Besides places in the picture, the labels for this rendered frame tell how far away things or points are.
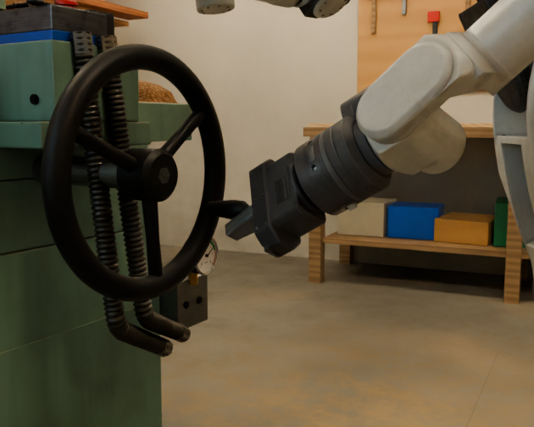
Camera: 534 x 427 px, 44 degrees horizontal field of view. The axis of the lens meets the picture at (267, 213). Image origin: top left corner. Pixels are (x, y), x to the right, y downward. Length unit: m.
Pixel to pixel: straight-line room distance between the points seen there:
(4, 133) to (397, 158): 0.44
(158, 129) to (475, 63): 0.55
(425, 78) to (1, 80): 0.49
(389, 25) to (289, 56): 0.66
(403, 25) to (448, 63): 3.47
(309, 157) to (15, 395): 0.48
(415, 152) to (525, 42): 0.14
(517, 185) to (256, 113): 3.47
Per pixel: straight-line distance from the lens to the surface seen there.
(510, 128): 1.06
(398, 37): 4.11
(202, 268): 1.06
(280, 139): 4.34
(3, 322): 0.88
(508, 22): 0.67
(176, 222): 4.77
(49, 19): 0.81
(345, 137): 0.69
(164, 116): 1.06
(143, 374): 1.08
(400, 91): 0.65
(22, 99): 0.82
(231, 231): 0.80
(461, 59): 0.65
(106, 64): 0.71
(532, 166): 0.93
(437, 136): 0.69
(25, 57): 0.82
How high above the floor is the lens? 0.87
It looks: 8 degrees down
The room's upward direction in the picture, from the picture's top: straight up
